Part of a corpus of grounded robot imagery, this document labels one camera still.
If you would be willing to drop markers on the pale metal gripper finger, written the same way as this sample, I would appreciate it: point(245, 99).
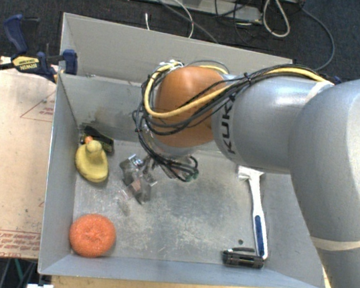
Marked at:
point(129, 165)
point(140, 190)

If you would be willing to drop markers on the yellow rubber duck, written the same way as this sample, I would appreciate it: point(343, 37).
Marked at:
point(92, 165)

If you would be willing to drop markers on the grey metal bin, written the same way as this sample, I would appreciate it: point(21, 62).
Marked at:
point(181, 218)

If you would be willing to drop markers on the orange round scrubber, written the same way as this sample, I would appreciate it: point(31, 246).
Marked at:
point(92, 235)

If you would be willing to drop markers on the brown cardboard board red print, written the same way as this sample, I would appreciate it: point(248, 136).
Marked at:
point(14, 164)

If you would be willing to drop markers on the black rectangular tool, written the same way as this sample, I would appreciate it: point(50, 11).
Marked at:
point(243, 260)

